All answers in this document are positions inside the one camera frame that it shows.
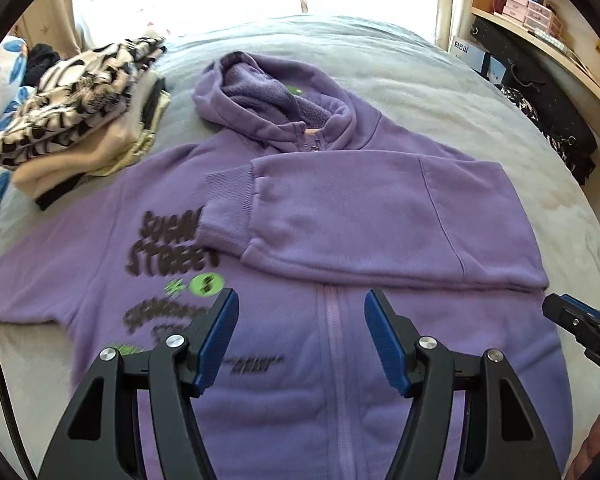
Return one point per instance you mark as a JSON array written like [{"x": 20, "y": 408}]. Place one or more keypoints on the wooden shelf unit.
[{"x": 570, "y": 55}]

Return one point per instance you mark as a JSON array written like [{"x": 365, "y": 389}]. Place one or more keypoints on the black and white patterned garment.
[{"x": 75, "y": 95}]

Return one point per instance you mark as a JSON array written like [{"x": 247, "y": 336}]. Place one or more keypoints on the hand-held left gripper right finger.
[{"x": 382, "y": 340}]

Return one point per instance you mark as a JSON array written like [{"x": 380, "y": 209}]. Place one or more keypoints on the beige window curtain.
[{"x": 50, "y": 5}]

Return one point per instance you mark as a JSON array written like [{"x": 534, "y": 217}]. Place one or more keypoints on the black folded garment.
[{"x": 55, "y": 195}]

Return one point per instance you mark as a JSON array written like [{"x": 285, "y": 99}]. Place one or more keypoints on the long black bag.
[{"x": 540, "y": 95}]

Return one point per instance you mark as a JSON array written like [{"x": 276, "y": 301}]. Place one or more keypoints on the pale yellow folded garment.
[{"x": 152, "y": 110}]

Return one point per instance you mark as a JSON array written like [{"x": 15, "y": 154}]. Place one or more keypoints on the white printed box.
[{"x": 467, "y": 52}]

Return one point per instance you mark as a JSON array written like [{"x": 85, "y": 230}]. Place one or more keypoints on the beige folded garment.
[{"x": 80, "y": 160}]

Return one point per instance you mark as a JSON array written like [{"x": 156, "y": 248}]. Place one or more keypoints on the stack of pink boxes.
[{"x": 532, "y": 12}]

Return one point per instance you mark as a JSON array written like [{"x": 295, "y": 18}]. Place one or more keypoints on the pale window curtain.
[{"x": 452, "y": 0}]

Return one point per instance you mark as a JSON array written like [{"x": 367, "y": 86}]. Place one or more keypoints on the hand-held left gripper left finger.
[{"x": 219, "y": 340}]

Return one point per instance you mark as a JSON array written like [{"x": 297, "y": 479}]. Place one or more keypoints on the purple zip hoodie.
[{"x": 300, "y": 210}]

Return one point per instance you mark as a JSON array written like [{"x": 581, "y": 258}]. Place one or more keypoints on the dark cloth pile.
[{"x": 42, "y": 62}]

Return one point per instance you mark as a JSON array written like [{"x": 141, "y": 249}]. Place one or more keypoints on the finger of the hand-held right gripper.
[
  {"x": 586, "y": 306},
  {"x": 567, "y": 317}
]

